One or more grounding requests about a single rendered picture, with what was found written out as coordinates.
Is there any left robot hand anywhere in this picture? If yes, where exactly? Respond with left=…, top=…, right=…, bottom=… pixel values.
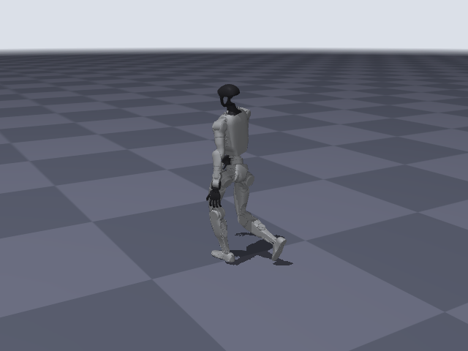
left=206, top=181, right=222, bottom=208

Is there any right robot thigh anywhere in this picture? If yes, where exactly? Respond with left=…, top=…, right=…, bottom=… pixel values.
left=234, top=172, right=254, bottom=225

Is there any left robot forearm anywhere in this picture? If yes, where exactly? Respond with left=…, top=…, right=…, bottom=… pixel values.
left=212, top=151, right=224, bottom=188

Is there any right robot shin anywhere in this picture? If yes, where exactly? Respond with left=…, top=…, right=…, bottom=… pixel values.
left=242, top=212, right=277, bottom=245

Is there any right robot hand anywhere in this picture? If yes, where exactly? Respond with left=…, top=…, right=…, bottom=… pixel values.
left=222, top=155, right=232, bottom=171

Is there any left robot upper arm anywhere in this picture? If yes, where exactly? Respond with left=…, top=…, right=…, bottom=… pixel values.
left=212, top=118, right=227, bottom=160

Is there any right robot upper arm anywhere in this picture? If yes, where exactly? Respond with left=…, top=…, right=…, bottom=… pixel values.
left=240, top=107, right=251, bottom=127

